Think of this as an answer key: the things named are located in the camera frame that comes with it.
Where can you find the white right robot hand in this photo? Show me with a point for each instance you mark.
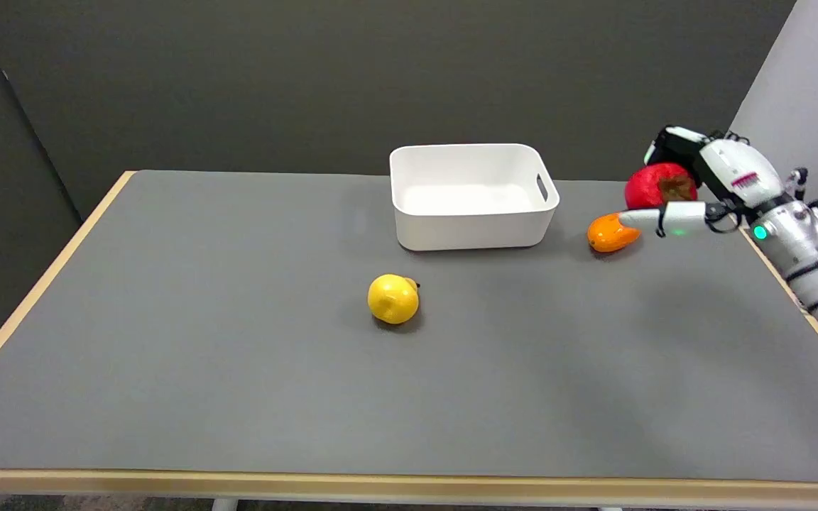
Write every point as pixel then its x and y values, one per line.
pixel 728 172

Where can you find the red tomato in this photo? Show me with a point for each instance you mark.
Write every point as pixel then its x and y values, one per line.
pixel 657 185

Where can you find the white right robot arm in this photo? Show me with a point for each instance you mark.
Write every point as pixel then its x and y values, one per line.
pixel 816 262

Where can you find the white plastic box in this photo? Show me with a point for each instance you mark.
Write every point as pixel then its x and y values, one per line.
pixel 472 195

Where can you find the orange mango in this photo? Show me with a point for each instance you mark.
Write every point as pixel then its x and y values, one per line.
pixel 610 235

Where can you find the yellow lemon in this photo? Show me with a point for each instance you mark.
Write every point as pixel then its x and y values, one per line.
pixel 393 299

